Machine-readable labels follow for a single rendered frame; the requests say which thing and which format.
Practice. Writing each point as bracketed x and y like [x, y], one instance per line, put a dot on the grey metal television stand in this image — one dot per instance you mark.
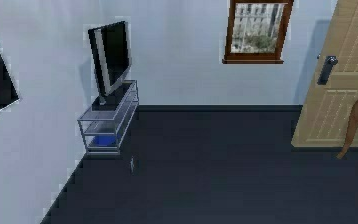
[109, 115]

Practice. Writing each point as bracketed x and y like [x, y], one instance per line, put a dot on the blue box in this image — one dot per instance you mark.
[103, 140]

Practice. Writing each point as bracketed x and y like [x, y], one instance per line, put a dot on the black flat television set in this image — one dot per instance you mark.
[112, 56]

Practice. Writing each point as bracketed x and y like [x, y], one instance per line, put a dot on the brown framed window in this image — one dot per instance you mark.
[257, 28]

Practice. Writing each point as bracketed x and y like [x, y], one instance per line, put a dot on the tan wooden room door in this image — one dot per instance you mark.
[340, 100]

